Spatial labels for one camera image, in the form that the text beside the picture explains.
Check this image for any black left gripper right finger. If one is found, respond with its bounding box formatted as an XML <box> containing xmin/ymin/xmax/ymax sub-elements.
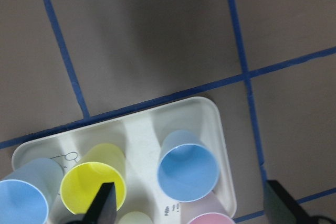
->
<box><xmin>264</xmin><ymin>180</ymin><xmax>319</xmax><ymax>224</ymax></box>

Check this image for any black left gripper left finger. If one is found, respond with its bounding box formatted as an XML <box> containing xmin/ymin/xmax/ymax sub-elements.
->
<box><xmin>81</xmin><ymin>182</ymin><xmax>117</xmax><ymax>224</ymax></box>

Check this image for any yellow plastic cup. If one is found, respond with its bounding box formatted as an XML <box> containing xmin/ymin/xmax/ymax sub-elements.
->
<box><xmin>60</xmin><ymin>143</ymin><xmax>127</xmax><ymax>215</ymax></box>

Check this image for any cream plastic cup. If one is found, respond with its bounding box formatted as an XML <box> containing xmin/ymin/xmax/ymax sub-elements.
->
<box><xmin>118</xmin><ymin>211</ymin><xmax>153</xmax><ymax>224</ymax></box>

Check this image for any pink plastic cup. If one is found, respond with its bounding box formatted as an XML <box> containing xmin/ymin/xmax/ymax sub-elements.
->
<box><xmin>180</xmin><ymin>192</ymin><xmax>235</xmax><ymax>224</ymax></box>

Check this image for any blue plastic cup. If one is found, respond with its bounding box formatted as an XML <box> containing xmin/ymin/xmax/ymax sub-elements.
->
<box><xmin>156</xmin><ymin>130</ymin><xmax>220</xmax><ymax>202</ymax></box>
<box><xmin>1</xmin><ymin>158</ymin><xmax>64</xmax><ymax>223</ymax></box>

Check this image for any white plastic tray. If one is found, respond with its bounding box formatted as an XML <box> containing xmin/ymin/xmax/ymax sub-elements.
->
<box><xmin>12</xmin><ymin>97</ymin><xmax>237</xmax><ymax>223</ymax></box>

